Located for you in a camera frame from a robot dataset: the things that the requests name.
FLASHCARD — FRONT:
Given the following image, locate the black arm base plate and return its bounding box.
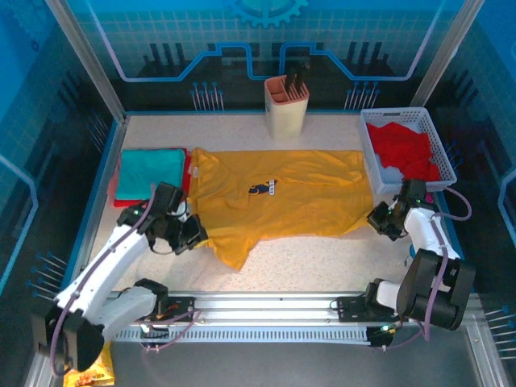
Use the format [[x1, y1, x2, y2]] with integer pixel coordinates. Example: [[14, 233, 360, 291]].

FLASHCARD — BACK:
[[336, 295, 411, 323], [136, 296, 198, 323]]

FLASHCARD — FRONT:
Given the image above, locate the crumpled red t-shirt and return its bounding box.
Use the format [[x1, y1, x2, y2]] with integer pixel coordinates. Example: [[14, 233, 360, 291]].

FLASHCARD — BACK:
[[366, 122, 441, 182]]

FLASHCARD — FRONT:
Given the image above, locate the teal folded t-shirt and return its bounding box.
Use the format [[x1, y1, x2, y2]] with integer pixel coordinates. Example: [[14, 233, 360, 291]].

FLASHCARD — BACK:
[[115, 148, 187, 202]]

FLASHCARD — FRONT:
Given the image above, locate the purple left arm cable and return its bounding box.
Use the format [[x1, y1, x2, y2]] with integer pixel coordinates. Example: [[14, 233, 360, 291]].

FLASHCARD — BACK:
[[48, 183, 202, 376]]

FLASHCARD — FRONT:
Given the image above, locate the aluminium mounting rail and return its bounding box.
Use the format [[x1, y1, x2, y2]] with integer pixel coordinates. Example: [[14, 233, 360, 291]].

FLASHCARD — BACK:
[[52, 292, 483, 323]]

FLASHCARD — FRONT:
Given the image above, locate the yellow snack bag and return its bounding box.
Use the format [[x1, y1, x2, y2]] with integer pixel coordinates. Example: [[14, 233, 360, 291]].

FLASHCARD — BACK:
[[64, 342, 116, 387]]

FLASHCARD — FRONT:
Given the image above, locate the black controller box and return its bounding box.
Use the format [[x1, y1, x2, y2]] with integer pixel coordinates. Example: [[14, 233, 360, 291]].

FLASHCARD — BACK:
[[368, 324, 395, 350], [139, 320, 170, 352]]

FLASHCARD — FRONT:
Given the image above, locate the slotted metal cable duct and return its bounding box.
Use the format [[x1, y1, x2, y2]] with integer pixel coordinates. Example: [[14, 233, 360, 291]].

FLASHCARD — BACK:
[[108, 326, 372, 343]]

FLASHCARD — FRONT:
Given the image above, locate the aluminium frame post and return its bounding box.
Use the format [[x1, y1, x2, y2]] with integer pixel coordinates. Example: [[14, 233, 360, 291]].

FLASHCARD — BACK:
[[410, 0, 479, 109], [44, 0, 131, 124]]

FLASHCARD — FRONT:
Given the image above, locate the red folded t-shirt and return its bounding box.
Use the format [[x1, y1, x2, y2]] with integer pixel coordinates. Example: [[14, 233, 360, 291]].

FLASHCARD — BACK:
[[107, 148, 194, 209]]

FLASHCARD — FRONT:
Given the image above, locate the white plastic mesh basket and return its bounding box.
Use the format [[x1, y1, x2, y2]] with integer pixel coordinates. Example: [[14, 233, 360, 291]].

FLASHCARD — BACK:
[[360, 106, 458, 194]]

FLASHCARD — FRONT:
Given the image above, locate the beige knife block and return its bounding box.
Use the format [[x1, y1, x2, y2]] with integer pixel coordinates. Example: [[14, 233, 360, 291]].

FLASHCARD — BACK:
[[264, 76, 310, 141]]

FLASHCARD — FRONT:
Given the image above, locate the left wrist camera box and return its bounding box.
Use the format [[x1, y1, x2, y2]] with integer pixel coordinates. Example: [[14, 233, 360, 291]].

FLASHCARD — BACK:
[[173, 199, 191, 222]]

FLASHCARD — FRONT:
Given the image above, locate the yellow printed t-shirt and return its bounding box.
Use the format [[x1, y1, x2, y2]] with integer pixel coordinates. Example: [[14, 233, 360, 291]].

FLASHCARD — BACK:
[[187, 148, 374, 271]]

